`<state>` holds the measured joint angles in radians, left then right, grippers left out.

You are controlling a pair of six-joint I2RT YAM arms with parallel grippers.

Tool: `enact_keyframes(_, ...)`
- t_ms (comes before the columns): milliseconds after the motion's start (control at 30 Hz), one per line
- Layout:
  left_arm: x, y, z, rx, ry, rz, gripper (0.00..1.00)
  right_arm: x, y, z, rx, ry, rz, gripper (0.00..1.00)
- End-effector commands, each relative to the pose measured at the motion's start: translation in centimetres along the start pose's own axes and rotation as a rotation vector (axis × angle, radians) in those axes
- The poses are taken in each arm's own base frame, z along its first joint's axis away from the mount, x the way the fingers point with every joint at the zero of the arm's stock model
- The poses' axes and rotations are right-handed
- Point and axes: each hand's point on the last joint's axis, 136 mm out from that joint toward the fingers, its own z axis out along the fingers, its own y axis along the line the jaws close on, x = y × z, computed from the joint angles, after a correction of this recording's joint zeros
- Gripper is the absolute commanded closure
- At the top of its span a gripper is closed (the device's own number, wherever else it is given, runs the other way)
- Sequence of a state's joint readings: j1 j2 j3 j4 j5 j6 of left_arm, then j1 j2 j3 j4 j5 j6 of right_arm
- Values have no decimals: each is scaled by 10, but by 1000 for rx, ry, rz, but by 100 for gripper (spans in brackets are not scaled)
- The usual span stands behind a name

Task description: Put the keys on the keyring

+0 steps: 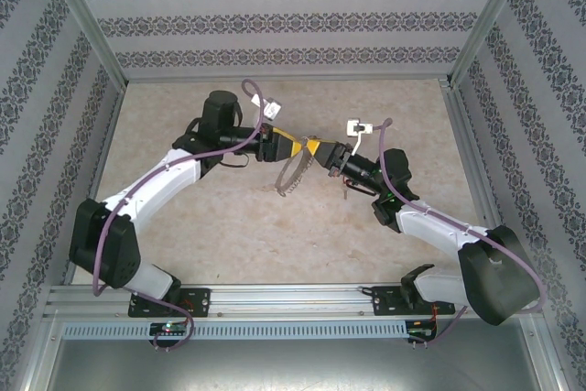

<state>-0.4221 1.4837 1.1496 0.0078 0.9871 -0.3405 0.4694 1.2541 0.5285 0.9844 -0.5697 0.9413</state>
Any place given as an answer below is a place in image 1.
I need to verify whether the large metal keyring with rings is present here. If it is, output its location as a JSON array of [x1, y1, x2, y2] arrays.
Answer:
[[276, 152, 317, 198]]

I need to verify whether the grey metal panel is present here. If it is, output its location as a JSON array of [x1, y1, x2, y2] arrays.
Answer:
[[45, 338, 539, 391]]

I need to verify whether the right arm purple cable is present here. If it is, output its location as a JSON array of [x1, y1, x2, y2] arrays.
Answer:
[[365, 118, 546, 349]]

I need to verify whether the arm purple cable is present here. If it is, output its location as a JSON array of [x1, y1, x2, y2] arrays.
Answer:
[[365, 118, 546, 349], [92, 78, 269, 352]]

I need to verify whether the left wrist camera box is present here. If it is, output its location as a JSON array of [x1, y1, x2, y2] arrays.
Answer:
[[250, 93, 283, 118]]

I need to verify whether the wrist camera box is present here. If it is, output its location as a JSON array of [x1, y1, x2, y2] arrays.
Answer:
[[250, 93, 283, 118], [345, 118, 375, 157]]

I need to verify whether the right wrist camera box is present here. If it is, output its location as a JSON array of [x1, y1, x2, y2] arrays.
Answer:
[[345, 118, 375, 157]]

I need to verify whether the aluminium frame crossbar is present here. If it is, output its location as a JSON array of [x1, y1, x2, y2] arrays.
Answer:
[[123, 73, 452, 83]]

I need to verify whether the wide aluminium side rail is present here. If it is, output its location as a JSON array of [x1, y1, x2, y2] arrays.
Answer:
[[439, 79, 522, 283]]

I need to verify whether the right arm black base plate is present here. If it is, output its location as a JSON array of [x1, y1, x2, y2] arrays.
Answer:
[[371, 285, 459, 318]]

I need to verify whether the narrow aluminium side rail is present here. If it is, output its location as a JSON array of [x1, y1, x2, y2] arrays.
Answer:
[[61, 81, 127, 286]]

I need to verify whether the aluminium mounting rail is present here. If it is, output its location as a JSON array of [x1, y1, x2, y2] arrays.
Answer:
[[43, 283, 544, 320]]

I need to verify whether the aluminium frame post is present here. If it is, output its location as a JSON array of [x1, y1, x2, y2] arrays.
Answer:
[[444, 0, 537, 88], [38, 0, 129, 88]]

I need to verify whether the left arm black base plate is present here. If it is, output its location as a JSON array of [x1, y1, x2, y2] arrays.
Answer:
[[127, 288, 212, 319]]

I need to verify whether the slotted grey cable duct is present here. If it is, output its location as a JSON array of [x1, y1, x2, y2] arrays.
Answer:
[[61, 320, 408, 341]]

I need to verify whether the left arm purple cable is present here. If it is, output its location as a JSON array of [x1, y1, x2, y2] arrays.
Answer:
[[92, 78, 269, 352]]

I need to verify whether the aluminium frame bar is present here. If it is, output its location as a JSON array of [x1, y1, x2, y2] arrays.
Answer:
[[16, 312, 63, 391], [519, 317, 571, 391]]

